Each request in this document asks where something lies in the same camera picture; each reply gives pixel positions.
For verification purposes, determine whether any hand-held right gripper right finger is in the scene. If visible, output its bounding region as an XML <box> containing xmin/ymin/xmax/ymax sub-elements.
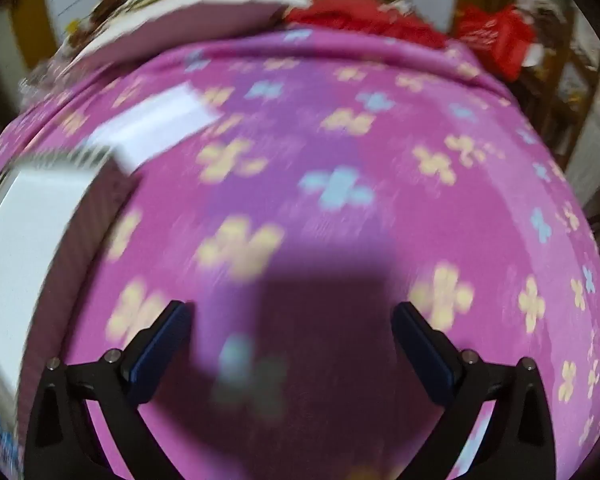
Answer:
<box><xmin>391</xmin><ymin>302</ymin><xmax>562</xmax><ymax>480</ymax></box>

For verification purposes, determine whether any pink pillow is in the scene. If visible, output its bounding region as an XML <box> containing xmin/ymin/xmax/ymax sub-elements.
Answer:
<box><xmin>72</xmin><ymin>0</ymin><xmax>311</xmax><ymax>68</ymax></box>

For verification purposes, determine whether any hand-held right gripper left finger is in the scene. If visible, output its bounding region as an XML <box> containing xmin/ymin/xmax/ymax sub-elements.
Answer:
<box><xmin>25</xmin><ymin>300</ymin><xmax>193</xmax><ymax>480</ymax></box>

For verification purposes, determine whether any pink floral blanket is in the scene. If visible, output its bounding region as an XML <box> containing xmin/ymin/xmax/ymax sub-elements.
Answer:
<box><xmin>0</xmin><ymin>27</ymin><xmax>600</xmax><ymax>480</ymax></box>

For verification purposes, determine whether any striped gift box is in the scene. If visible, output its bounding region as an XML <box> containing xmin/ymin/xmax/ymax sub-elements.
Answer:
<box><xmin>0</xmin><ymin>82</ymin><xmax>226</xmax><ymax>396</ymax></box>

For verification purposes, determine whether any red cloth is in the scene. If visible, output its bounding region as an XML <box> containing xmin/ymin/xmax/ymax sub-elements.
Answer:
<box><xmin>285</xmin><ymin>0</ymin><xmax>448</xmax><ymax>51</ymax></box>

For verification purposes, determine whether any red plastic bag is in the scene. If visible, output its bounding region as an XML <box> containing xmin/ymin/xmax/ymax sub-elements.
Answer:
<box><xmin>455</xmin><ymin>5</ymin><xmax>537</xmax><ymax>81</ymax></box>

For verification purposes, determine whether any wooden rack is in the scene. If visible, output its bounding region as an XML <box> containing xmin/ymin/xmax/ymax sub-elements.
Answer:
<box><xmin>520</xmin><ymin>25</ymin><xmax>600</xmax><ymax>161</ymax></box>

